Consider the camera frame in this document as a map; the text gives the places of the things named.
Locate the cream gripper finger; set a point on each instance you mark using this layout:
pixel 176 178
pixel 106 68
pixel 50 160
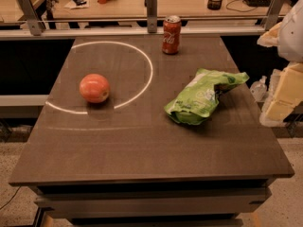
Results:
pixel 284 94
pixel 270 37

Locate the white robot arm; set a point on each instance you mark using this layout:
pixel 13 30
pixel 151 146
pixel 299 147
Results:
pixel 290 37

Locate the black mesh cup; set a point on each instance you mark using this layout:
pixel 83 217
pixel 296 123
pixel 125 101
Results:
pixel 214 4

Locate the metal railing frame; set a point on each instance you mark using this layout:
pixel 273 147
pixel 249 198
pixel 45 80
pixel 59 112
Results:
pixel 63 18

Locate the red coke can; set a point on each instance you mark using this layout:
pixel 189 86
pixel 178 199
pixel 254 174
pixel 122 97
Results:
pixel 171 35

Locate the red apple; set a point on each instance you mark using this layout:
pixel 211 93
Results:
pixel 94 88

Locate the clear sanitizer bottle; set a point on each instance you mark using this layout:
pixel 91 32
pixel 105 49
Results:
pixel 259 88

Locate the green rice chip bag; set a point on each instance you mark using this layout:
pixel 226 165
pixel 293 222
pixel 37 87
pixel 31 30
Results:
pixel 200 98

